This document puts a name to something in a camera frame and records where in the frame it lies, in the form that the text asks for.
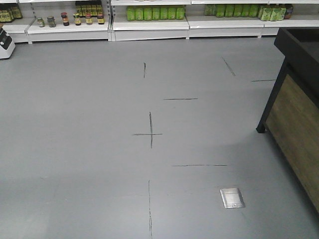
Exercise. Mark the white supermarket shelf unit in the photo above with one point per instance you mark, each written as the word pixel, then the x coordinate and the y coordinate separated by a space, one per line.
pixel 125 20

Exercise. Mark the black wooden fruit stand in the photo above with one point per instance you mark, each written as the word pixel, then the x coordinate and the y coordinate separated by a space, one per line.
pixel 291 114

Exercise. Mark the white box appliance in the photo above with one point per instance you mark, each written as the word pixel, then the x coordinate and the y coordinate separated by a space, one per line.
pixel 7 45

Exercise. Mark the metal floor socket plate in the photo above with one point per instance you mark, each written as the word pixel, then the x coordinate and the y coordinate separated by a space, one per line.
pixel 232 198

